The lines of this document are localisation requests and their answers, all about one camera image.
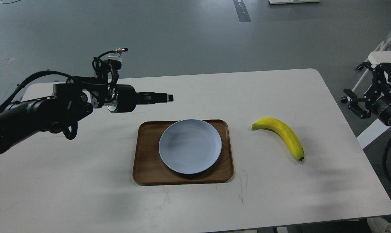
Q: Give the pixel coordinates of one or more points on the brown wooden tray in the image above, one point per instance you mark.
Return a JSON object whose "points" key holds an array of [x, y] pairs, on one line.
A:
{"points": [[149, 169]]}

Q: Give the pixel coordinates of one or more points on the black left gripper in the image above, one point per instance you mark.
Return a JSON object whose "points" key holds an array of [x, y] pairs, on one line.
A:
{"points": [[127, 98]]}

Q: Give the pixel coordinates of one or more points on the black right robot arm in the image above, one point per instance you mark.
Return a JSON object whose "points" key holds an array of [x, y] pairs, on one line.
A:
{"points": [[377, 99]]}

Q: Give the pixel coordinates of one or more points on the white chair frame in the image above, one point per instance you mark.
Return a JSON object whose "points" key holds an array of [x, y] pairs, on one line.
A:
{"points": [[381, 53]]}

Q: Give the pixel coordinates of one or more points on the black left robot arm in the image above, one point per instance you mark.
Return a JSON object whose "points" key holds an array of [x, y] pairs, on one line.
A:
{"points": [[71, 102]]}

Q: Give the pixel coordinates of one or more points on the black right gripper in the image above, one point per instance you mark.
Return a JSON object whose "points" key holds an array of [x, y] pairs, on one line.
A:
{"points": [[377, 98]]}

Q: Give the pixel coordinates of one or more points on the light blue plate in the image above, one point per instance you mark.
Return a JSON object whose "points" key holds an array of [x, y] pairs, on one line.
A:
{"points": [[190, 146]]}

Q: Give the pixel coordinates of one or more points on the yellow banana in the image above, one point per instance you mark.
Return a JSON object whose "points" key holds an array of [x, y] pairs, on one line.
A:
{"points": [[285, 132]]}

